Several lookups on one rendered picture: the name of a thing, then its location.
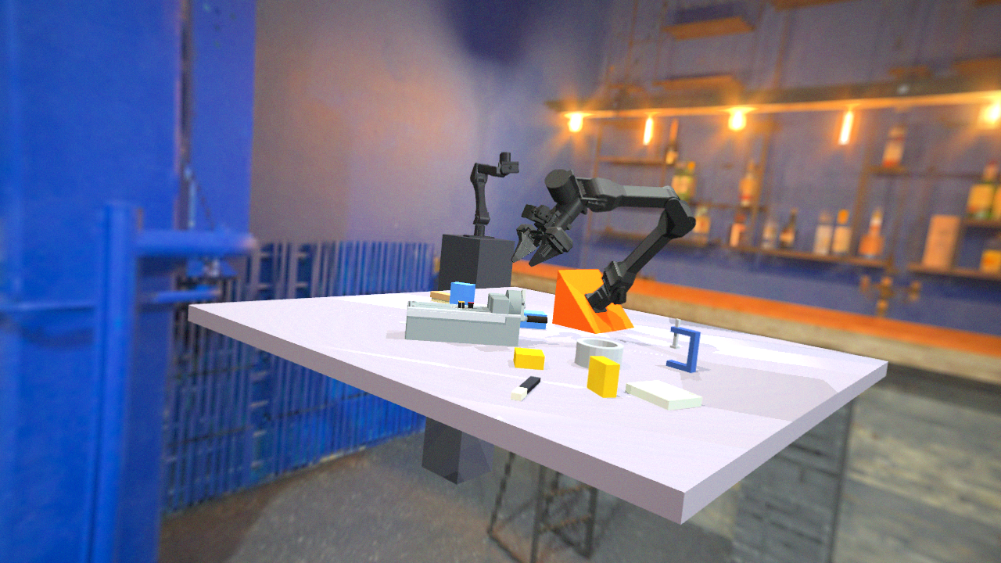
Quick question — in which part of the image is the blue block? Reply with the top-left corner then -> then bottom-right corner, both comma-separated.
520,310 -> 547,329
450,282 -> 475,305

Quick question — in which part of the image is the blue c-clamp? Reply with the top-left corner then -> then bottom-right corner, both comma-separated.
666,319 -> 701,373

